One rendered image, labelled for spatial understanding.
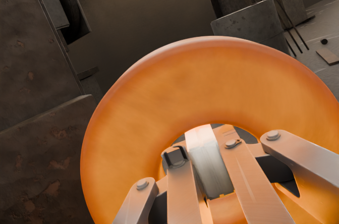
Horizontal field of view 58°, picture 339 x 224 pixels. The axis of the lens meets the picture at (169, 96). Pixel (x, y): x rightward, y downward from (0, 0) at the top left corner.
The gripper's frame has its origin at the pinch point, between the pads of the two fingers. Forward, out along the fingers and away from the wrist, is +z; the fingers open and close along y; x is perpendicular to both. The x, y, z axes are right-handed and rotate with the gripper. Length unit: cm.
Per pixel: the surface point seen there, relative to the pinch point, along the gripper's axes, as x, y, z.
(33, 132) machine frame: -0.4, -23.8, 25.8
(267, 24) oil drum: -29, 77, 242
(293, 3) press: -71, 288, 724
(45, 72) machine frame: 6.9, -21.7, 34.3
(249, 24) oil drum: -23, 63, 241
